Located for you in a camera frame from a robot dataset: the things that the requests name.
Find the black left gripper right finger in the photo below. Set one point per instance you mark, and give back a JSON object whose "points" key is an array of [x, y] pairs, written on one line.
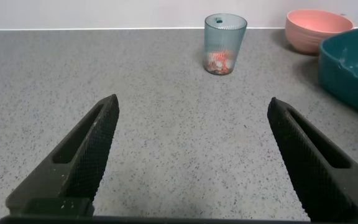
{"points": [[319, 174]]}

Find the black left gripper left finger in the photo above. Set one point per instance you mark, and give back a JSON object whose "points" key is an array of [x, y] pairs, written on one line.
{"points": [[73, 168]]}

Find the red and white round pieces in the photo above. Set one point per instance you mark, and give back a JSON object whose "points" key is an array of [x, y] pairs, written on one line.
{"points": [[219, 63]]}

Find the clear ribbed teal plastic cup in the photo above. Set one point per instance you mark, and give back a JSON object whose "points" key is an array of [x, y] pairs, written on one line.
{"points": [[225, 34]]}

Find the pink bowl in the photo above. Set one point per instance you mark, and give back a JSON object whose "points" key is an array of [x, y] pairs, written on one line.
{"points": [[309, 31]]}

